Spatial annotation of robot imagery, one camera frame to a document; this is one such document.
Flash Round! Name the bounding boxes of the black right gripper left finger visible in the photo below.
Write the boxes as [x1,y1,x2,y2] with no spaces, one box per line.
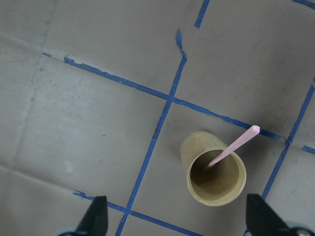
[75,196,108,236]

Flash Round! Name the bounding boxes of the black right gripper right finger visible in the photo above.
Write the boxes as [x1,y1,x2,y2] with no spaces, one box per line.
[246,194,295,236]

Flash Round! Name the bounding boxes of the pink chopstick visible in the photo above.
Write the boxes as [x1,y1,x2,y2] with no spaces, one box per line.
[202,125,260,171]

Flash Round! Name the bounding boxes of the bamboo wooden cup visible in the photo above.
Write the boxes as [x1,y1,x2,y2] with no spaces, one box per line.
[180,131,247,207]

